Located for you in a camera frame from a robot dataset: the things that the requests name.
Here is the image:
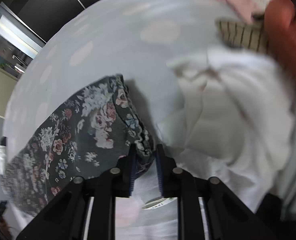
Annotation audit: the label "striped beige shirt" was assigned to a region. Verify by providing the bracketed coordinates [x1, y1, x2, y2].
[215, 18, 270, 55]

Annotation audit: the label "dark floral jeans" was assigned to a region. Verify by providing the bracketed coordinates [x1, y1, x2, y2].
[2, 74, 153, 217]

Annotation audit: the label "white garment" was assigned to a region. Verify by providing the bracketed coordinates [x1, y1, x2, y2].
[141, 45, 296, 214]

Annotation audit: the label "rust red towel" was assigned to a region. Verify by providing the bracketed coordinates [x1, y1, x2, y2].
[264, 0, 296, 82]

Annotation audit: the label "polka dot bed sheet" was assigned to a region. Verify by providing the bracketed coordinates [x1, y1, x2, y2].
[1, 0, 251, 240]

